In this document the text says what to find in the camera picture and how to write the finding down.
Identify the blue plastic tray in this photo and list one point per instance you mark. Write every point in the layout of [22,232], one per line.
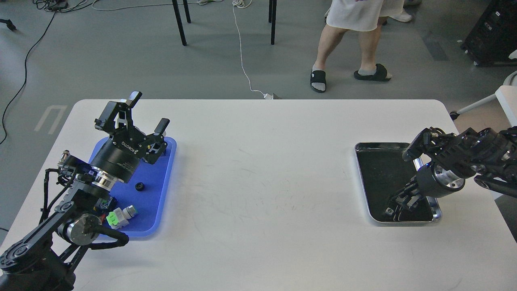
[149,202]

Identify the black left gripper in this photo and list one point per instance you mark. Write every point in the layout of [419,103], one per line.
[127,146]

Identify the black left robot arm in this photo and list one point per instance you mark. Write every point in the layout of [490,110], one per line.
[46,258]

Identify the metal tray black inside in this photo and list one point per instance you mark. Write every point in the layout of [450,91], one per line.
[383,172]

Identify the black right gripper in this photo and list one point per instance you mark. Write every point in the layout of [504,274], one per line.
[431,180]

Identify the white green switch part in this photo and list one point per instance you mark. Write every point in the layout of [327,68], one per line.
[119,218]

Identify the white sneaker foot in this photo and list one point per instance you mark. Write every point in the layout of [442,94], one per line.
[403,17]

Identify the red push button part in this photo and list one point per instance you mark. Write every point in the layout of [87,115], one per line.
[105,206]

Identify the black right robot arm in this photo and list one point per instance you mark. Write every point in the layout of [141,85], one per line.
[487,156]

